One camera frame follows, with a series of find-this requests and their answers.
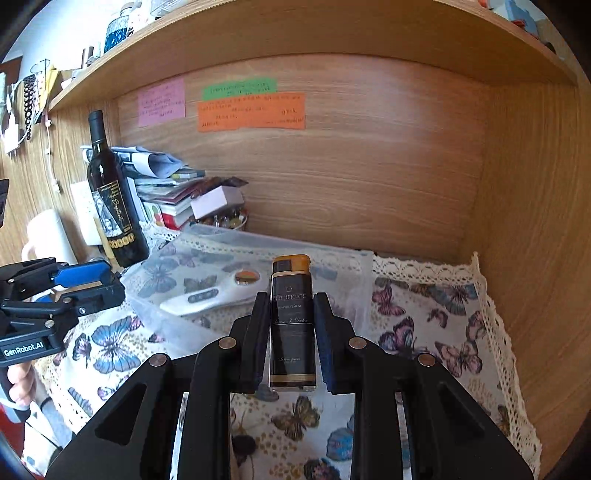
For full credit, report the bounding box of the white mug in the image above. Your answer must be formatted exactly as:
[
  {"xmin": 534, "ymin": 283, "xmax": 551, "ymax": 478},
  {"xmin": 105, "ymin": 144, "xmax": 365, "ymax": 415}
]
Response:
[{"xmin": 21, "ymin": 209, "xmax": 78, "ymax": 268}]

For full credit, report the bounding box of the patterned jar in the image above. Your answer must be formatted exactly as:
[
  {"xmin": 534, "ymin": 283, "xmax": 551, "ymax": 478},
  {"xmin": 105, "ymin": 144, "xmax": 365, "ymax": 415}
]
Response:
[{"xmin": 104, "ymin": 11, "xmax": 136, "ymax": 55}]

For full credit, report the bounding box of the dark wine bottle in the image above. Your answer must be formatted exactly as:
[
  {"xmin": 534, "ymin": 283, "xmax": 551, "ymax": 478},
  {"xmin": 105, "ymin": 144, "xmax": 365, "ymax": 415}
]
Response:
[{"xmin": 87, "ymin": 110, "xmax": 151, "ymax": 268}]

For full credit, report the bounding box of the wooden shelf unit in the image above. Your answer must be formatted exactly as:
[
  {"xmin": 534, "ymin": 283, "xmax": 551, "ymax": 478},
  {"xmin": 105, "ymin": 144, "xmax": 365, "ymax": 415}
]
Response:
[{"xmin": 0, "ymin": 0, "xmax": 591, "ymax": 480}]

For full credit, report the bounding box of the white charging cable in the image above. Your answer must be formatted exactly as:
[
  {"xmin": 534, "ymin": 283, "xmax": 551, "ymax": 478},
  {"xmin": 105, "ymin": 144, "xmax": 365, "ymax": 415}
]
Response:
[{"xmin": 44, "ymin": 117, "xmax": 63, "ymax": 195}]

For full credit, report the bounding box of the butterfly print tablecloth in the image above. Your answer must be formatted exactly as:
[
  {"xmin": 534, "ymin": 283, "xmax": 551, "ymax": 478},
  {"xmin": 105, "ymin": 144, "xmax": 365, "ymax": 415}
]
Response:
[{"xmin": 22, "ymin": 222, "xmax": 544, "ymax": 480}]

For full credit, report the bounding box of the stack of books and papers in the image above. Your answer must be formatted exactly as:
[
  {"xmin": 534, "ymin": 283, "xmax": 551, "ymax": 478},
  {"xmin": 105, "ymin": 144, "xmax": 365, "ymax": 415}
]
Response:
[{"xmin": 81, "ymin": 145, "xmax": 250, "ymax": 232}]

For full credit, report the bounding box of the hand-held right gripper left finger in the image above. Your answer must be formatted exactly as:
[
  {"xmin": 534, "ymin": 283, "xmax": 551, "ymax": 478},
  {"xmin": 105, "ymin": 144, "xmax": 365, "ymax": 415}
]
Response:
[{"xmin": 46, "ymin": 292, "xmax": 272, "ymax": 480}]

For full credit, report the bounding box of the black and gold perfume bottle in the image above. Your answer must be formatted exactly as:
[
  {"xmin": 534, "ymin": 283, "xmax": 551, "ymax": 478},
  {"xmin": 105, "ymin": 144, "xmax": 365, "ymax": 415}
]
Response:
[{"xmin": 268, "ymin": 255, "xmax": 317, "ymax": 392}]

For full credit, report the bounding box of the green sticky note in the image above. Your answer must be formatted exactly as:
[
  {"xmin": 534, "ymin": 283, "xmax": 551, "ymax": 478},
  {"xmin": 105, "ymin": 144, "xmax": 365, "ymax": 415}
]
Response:
[{"xmin": 202, "ymin": 79, "xmax": 277, "ymax": 101}]

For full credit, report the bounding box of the person's left hand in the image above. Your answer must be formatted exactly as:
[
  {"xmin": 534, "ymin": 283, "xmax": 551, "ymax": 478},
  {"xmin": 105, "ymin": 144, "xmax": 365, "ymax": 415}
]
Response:
[{"xmin": 4, "ymin": 362, "xmax": 38, "ymax": 409}]

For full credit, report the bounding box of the orange sticky note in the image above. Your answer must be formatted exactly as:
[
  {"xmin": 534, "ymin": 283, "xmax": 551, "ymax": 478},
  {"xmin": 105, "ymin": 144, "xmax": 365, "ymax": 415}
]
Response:
[{"xmin": 196, "ymin": 92, "xmax": 308, "ymax": 134}]

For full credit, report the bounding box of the pink sticky note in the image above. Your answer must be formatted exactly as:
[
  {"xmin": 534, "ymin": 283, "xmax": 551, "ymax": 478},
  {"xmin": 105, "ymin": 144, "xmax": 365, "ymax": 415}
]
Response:
[{"xmin": 137, "ymin": 78, "xmax": 187, "ymax": 129}]

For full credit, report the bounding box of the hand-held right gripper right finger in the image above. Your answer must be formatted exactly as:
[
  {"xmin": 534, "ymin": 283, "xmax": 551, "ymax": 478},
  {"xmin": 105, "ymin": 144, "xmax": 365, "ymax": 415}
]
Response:
[{"xmin": 313, "ymin": 292, "xmax": 540, "ymax": 480}]

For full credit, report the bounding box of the clear plastic storage box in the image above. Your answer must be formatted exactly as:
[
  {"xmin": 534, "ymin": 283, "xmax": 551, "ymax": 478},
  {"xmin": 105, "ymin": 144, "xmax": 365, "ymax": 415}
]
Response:
[{"xmin": 121, "ymin": 224, "xmax": 376, "ymax": 361}]

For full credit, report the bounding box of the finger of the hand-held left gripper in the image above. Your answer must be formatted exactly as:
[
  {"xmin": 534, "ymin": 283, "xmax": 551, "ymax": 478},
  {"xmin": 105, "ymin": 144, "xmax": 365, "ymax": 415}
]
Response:
[
  {"xmin": 60, "ymin": 281, "xmax": 126, "ymax": 317},
  {"xmin": 52, "ymin": 259, "xmax": 122, "ymax": 291}
]

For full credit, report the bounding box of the small white box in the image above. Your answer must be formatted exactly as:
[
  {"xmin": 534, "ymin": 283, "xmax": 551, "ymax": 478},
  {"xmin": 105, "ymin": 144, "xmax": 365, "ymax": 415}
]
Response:
[{"xmin": 190, "ymin": 187, "xmax": 245, "ymax": 220}]

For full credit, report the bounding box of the white infrared thermometer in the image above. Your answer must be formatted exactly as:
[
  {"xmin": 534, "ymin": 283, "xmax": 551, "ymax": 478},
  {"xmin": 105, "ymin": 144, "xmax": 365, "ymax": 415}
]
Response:
[{"xmin": 159, "ymin": 270, "xmax": 269, "ymax": 317}]

